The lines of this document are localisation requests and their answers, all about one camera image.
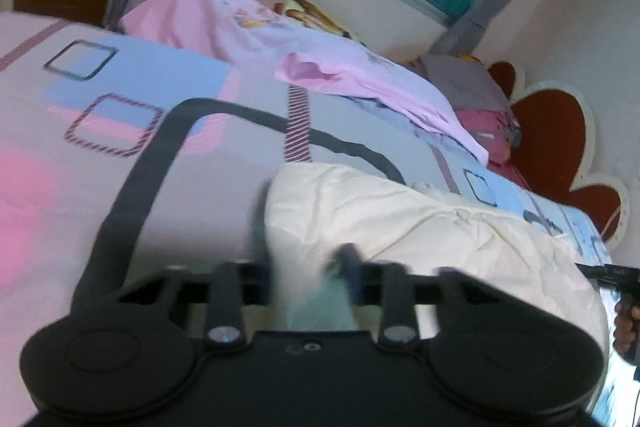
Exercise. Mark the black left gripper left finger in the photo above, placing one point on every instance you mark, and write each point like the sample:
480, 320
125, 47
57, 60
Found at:
233, 287

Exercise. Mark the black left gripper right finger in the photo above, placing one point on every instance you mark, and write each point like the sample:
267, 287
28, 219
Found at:
383, 285

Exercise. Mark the cream white puffy jacket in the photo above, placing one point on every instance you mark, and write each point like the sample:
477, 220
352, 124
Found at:
314, 209

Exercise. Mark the person right hand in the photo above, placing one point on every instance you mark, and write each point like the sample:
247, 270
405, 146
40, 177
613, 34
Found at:
626, 321

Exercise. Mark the red heart headboard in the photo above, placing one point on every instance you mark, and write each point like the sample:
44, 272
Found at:
557, 149

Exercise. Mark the patterned bed sheet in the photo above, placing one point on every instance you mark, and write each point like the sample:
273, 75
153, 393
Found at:
130, 171

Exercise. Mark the pink blanket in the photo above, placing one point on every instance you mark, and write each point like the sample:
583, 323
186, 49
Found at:
247, 34

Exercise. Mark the yellow patterned pillow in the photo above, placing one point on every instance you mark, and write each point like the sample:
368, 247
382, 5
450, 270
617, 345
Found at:
310, 16

